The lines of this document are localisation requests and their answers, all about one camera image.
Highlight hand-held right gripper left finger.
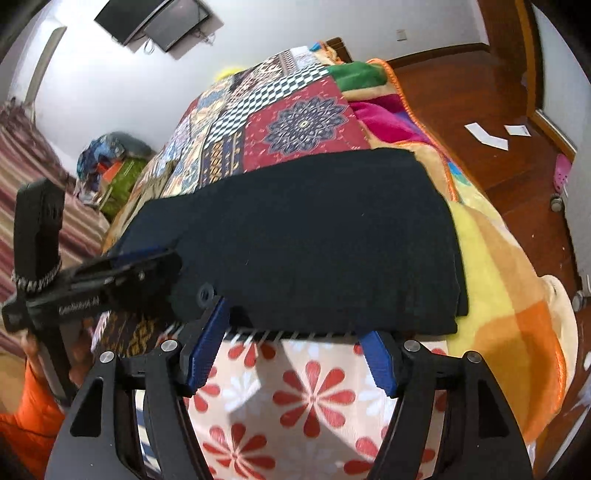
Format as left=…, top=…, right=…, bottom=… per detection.
left=44, top=284, right=232, bottom=480

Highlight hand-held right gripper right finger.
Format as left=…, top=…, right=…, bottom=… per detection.
left=358, top=330, right=536, bottom=480

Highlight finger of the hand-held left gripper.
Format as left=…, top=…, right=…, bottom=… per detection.
left=108, top=247, right=179, bottom=271
left=69, top=256, right=183, bottom=319

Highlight black pants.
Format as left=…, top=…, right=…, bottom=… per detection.
left=104, top=148, right=469, bottom=337

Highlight person's left hand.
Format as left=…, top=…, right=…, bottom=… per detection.
left=21, top=318, right=102, bottom=393

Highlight striped red curtain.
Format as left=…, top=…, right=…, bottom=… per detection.
left=0, top=99, right=112, bottom=356

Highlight green bag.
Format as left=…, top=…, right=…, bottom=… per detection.
left=99, top=157, right=148, bottom=220

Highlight orange box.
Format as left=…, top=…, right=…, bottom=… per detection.
left=99, top=161, right=123, bottom=185

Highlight pile of clothes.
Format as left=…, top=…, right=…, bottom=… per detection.
left=76, top=131, right=153, bottom=195

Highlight colourful fleece blanket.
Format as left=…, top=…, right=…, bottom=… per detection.
left=323, top=39, right=578, bottom=444

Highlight white air conditioner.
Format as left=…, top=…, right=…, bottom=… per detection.
left=25, top=27, right=68, bottom=107

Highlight patchwork bedspread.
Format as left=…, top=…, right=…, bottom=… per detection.
left=90, top=46, right=451, bottom=480

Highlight pink slipper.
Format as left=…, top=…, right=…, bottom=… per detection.
left=553, top=153, right=572, bottom=195

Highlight wooden wardrobe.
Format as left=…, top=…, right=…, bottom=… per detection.
left=475, top=0, right=578, bottom=158

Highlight black wall television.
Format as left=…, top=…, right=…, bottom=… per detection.
left=93, top=0, right=178, bottom=46

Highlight small black wall monitor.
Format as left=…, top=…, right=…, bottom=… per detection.
left=143, top=0, right=211, bottom=52

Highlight wooden bed frame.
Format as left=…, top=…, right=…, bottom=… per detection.
left=325, top=37, right=354, bottom=63

